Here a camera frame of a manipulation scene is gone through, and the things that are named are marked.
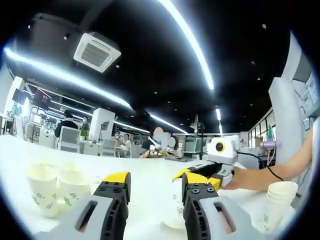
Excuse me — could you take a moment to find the grey mesh office chair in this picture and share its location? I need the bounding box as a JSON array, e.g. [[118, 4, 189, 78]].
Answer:
[[58, 125, 82, 154]]

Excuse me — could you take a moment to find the hanging dark display screen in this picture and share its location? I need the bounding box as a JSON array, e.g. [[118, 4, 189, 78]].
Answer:
[[33, 88, 53, 110]]

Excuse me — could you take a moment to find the white table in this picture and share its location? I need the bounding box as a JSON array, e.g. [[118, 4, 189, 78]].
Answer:
[[0, 134, 301, 240]]

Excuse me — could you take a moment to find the cluster of paper cups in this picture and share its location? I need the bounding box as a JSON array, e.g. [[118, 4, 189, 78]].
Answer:
[[24, 159, 101, 219]]

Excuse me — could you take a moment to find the white paper cup green print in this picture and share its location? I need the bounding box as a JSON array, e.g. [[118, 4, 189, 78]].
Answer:
[[161, 178, 186, 230]]

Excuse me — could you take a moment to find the small black monitor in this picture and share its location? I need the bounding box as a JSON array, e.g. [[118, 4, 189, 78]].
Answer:
[[13, 88, 26, 106]]

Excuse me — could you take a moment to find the black tripod stand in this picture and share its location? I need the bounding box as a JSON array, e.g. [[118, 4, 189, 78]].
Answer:
[[190, 114, 205, 161]]

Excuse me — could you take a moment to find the long curved ceiling light strip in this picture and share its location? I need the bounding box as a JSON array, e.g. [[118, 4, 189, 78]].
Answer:
[[156, 0, 216, 91]]

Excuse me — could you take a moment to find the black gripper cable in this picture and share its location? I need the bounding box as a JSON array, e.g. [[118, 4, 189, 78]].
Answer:
[[237, 150, 286, 181]]

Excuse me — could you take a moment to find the purple device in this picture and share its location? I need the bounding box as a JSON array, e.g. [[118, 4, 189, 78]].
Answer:
[[259, 140, 283, 151]]

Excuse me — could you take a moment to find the stack of nested paper cups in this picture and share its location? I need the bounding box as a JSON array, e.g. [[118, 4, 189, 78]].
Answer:
[[250, 181, 300, 235]]

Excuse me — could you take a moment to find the white angled partition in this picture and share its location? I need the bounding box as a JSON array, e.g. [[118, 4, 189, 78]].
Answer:
[[268, 29, 316, 167]]

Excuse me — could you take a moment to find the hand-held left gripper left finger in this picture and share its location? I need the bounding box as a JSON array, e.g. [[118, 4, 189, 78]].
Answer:
[[37, 171, 131, 240]]

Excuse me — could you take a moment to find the potted green plant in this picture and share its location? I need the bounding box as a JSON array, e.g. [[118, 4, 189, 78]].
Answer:
[[79, 123, 89, 141]]

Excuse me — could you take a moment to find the white square pillar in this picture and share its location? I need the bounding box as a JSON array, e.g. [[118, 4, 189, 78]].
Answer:
[[89, 107, 116, 149]]

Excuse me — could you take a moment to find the ceiling air conditioner unit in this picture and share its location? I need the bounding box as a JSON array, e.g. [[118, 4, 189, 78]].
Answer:
[[73, 31, 122, 74]]

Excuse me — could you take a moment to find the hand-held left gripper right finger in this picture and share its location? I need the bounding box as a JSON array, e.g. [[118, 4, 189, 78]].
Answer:
[[181, 171, 267, 240]]

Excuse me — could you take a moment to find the short ceiling light strip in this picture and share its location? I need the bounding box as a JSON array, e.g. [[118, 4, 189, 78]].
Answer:
[[214, 107, 224, 135]]

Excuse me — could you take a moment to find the person's right hand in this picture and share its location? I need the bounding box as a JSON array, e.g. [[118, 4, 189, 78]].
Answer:
[[223, 166, 254, 191]]

